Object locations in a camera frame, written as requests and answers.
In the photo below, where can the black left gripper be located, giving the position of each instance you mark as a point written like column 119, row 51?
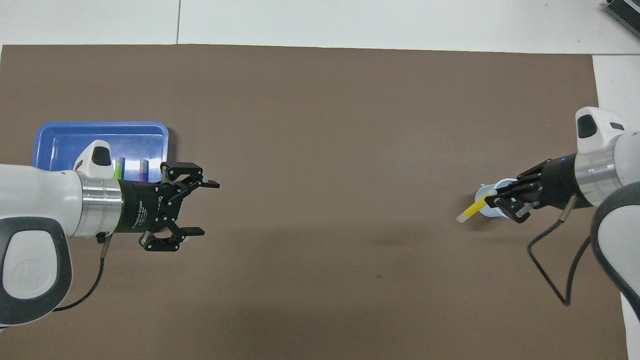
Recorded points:
column 145, row 207

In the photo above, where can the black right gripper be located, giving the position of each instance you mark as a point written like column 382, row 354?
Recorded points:
column 555, row 182

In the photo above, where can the yellow pen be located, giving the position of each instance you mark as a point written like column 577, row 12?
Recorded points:
column 472, row 209

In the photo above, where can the purple pen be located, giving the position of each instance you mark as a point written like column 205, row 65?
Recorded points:
column 144, row 170

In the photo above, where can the green pen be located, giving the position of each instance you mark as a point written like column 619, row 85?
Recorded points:
column 119, row 167

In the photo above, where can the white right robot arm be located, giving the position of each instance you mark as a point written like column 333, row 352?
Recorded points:
column 615, row 165

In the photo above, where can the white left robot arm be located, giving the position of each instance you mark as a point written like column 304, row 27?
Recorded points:
column 40, row 200

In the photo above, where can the blue plastic tray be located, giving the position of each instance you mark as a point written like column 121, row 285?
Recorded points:
column 65, row 137

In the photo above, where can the pale blue mesh pen cup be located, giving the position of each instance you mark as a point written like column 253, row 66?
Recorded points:
column 491, row 213

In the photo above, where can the brown table mat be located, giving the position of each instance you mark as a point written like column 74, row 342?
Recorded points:
column 325, row 175

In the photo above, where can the grey ribbed device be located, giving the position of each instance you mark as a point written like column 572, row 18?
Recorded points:
column 625, row 10

